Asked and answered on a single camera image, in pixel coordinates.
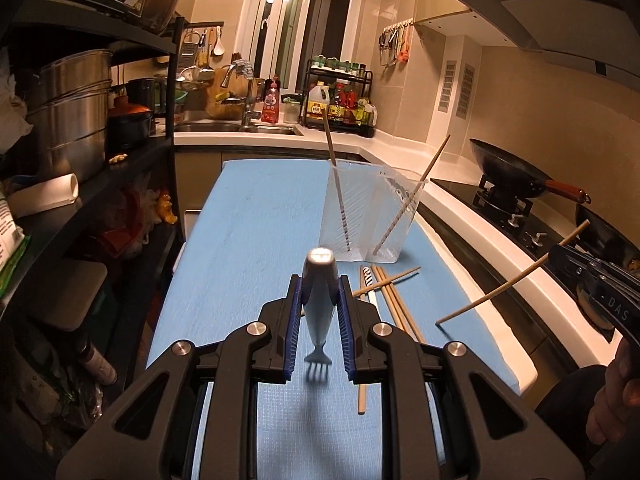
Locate white plastic bag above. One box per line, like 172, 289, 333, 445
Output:
0, 74, 34, 137

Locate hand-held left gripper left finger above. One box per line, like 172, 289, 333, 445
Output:
55, 275, 306, 480

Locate blue mat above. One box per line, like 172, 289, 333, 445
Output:
145, 159, 538, 480

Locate sliding window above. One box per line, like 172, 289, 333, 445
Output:
240, 0, 372, 107

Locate row of spice jars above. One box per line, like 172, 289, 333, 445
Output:
307, 55, 374, 74

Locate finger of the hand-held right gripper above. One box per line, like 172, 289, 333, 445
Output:
560, 243, 640, 287
547, 246, 609, 289

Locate row of sauce bottles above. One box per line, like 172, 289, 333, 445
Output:
331, 81, 377, 127

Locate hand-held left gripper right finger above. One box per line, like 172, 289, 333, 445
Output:
337, 275, 586, 480

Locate dark bottle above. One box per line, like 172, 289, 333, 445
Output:
75, 339, 119, 387

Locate wooden cutting board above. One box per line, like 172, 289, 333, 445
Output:
206, 67, 257, 122

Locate steel faucet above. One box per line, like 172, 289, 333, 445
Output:
220, 62, 262, 132

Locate clear plastic container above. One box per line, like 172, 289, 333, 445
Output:
319, 157, 431, 264

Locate pink dish soap bottle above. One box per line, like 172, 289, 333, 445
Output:
261, 77, 281, 124

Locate steel colander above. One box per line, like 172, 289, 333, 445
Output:
176, 65, 216, 87

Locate paper roll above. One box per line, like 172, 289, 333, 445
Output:
7, 173, 81, 219

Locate steel sink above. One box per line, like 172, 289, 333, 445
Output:
175, 119, 304, 137

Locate grey wall outlet panel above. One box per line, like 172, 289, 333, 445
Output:
459, 63, 475, 120
438, 59, 457, 111

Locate black spice rack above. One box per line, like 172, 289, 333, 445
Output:
300, 59, 377, 139

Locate person's dark clothing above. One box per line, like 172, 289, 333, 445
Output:
537, 364, 640, 480

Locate black glass gas stove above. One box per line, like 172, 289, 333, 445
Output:
430, 176, 640, 346

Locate black wok with wooden handle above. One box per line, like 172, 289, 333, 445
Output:
469, 138, 591, 205

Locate red plastic bags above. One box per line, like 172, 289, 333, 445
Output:
96, 184, 152, 262

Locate pale blue handled fork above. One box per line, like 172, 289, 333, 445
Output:
302, 247, 339, 382

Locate cooking oil jug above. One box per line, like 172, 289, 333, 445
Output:
306, 85, 331, 127

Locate beige box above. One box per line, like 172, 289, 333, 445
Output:
27, 259, 109, 332

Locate white utensil with striped handle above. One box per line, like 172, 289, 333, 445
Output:
360, 265, 382, 309

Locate stacked steel steamer pots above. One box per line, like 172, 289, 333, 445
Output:
22, 49, 115, 182

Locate black kettle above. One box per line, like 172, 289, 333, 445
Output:
127, 77, 156, 111

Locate range hood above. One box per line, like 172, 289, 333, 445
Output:
442, 0, 640, 93

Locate green printed packet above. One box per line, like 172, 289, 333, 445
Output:
0, 194, 32, 297

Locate black shelf rack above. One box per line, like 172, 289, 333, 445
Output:
0, 0, 187, 431

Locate person's right hand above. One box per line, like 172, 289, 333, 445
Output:
587, 340, 640, 445

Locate clay pot with orange lid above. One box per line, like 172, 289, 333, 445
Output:
107, 95, 155, 149

